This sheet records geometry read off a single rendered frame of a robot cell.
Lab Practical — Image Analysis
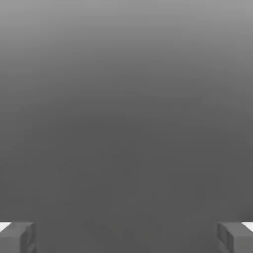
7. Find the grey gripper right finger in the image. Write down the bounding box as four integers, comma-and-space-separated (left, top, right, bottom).
216, 221, 253, 253

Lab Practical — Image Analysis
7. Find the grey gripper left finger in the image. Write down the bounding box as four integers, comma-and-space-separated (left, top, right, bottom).
0, 221, 38, 253

